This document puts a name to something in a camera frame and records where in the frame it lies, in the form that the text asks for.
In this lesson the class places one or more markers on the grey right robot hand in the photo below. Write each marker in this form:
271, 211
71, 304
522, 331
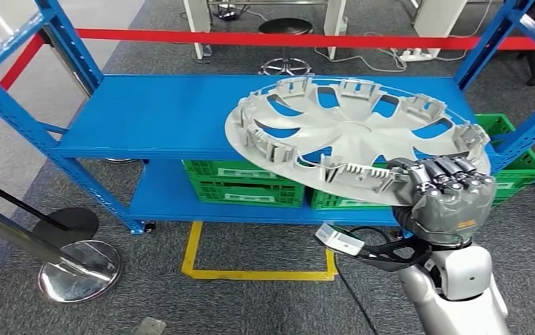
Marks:
452, 212

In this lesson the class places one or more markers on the grey plastic wheel cover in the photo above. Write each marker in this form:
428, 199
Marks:
355, 134

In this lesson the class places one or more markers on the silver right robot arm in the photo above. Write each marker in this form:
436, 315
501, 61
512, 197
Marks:
462, 286

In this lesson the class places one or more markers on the blue metal shelf rack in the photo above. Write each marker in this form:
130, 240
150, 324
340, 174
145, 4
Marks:
156, 115

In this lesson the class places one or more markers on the open green plastic crate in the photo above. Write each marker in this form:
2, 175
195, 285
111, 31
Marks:
526, 166

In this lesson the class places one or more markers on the white power strip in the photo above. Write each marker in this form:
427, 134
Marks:
415, 55

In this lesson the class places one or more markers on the red barrier belt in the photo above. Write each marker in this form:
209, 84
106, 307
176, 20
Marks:
295, 39
8, 81

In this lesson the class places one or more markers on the black round stool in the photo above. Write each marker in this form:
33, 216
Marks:
286, 25

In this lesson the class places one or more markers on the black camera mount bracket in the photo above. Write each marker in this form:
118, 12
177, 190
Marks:
401, 259

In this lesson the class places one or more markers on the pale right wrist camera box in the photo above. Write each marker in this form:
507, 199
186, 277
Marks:
339, 240

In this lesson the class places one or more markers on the chrome stanchion post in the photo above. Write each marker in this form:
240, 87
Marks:
71, 74
82, 273

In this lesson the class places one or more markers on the black stanchion post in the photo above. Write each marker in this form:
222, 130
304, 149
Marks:
64, 222

